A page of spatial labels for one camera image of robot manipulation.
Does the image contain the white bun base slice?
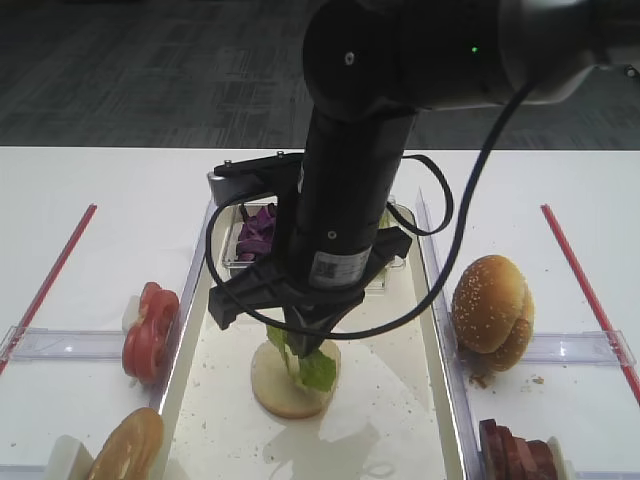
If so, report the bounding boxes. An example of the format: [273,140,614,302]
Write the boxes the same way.
[251,341,341,419]

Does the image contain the silver metal tray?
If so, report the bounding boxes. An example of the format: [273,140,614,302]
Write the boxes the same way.
[157,203,473,480]

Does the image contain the upper left clear rail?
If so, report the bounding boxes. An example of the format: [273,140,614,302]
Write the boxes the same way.
[1,327,125,362]

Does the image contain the white bun holder block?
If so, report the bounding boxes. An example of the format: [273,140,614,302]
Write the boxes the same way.
[43,435,94,480]

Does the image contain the clear plastic salad container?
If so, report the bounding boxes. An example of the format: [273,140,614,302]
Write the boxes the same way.
[221,197,406,295]

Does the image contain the right long clear rail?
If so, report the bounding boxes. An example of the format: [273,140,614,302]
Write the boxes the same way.
[415,185,484,480]

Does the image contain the left long clear rail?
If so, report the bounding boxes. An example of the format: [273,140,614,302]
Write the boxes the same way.
[149,196,217,417]

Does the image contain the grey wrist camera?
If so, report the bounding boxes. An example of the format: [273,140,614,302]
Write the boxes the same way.
[207,151,304,206]

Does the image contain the right red strip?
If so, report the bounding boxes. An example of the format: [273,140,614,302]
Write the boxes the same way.
[540,204,639,402]

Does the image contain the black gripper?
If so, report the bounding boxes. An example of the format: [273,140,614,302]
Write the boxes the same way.
[208,227,412,358]

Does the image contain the left red strip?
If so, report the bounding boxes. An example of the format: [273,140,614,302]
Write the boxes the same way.
[0,203,98,373]

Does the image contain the red strip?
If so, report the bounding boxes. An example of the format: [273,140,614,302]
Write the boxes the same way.
[0,203,98,373]
[540,204,639,402]

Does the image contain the rear tomato slice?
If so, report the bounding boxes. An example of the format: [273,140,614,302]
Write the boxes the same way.
[138,282,162,321]

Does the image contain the white meat holder block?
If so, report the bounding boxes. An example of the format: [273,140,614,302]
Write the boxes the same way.
[547,436,577,480]

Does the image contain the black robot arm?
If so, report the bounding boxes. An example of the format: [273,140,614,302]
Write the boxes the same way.
[208,1,639,356]

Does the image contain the green lettuce leaf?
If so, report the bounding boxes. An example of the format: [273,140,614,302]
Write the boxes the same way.
[266,326,340,393]

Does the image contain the browned bun bottom slice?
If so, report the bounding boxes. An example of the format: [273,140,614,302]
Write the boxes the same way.
[87,407,164,480]

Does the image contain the long clear rail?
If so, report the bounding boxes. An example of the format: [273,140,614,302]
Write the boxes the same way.
[149,196,217,417]
[415,185,484,480]

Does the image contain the sliced meat patties stack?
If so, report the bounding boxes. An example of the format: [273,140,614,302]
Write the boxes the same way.
[479,419,559,480]

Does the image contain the lower left clear rail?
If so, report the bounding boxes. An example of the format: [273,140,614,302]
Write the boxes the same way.
[0,464,46,480]

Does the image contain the sesame bun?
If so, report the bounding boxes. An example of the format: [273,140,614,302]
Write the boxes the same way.
[452,255,534,354]
[490,290,535,372]

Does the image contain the front tomato slice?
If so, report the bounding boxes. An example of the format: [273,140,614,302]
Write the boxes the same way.
[122,289,179,385]

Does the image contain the meat crumbs on table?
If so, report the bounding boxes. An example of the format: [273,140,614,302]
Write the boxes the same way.
[468,374,545,392]

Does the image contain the upper right clear rail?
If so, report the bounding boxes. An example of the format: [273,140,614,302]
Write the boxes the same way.
[520,331,636,367]

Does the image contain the green lettuce pile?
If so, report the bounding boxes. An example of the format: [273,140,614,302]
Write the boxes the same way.
[369,209,396,281]

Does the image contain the lower right clear rail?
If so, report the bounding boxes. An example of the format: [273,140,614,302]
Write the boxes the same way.
[575,471,640,480]

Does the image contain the white tomato holder block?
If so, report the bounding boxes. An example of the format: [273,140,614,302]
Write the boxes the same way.
[122,295,140,334]

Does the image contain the front sesame bun top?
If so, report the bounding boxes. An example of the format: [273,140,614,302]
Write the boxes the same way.
[452,255,534,354]

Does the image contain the tomato slice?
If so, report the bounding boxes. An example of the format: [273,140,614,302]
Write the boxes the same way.
[138,282,162,321]
[122,289,179,385]

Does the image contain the purple cabbage shreds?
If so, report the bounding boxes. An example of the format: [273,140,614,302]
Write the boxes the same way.
[235,203,277,262]

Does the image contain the rear sesame bun top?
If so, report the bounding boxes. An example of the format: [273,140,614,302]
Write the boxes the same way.
[490,290,535,372]

